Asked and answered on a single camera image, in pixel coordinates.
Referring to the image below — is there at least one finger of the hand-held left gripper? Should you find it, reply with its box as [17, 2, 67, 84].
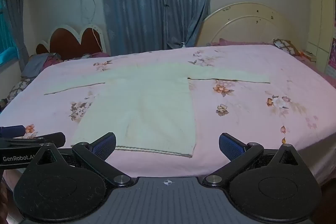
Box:
[0, 125, 26, 137]
[0, 132, 66, 149]

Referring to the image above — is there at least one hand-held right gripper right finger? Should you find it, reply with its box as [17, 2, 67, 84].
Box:
[202, 132, 306, 187]

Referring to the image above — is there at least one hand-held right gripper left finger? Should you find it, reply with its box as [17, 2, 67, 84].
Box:
[28, 132, 134, 187]

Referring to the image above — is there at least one white knitted sweater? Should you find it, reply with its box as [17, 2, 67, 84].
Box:
[43, 61, 271, 158]

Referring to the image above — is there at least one pile of clothes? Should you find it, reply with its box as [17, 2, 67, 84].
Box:
[20, 52, 64, 78]

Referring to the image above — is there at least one pink floral bedsheet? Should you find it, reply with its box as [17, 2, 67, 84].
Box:
[0, 44, 336, 186]

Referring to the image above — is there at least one window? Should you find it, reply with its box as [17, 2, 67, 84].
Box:
[0, 5, 21, 65]

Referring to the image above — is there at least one red heart-shaped headboard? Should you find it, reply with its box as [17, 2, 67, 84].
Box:
[35, 24, 108, 60]

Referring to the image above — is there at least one checked pillow with frill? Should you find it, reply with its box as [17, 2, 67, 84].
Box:
[273, 38, 300, 56]

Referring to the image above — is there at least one grey curtain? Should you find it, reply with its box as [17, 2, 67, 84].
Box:
[0, 0, 30, 71]

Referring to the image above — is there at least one cream arched headboard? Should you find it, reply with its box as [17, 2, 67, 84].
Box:
[196, 2, 298, 47]

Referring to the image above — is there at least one cream wardrobe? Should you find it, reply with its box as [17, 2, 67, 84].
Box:
[304, 0, 336, 75]

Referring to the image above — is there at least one white cable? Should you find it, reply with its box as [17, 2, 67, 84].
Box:
[79, 0, 104, 52]

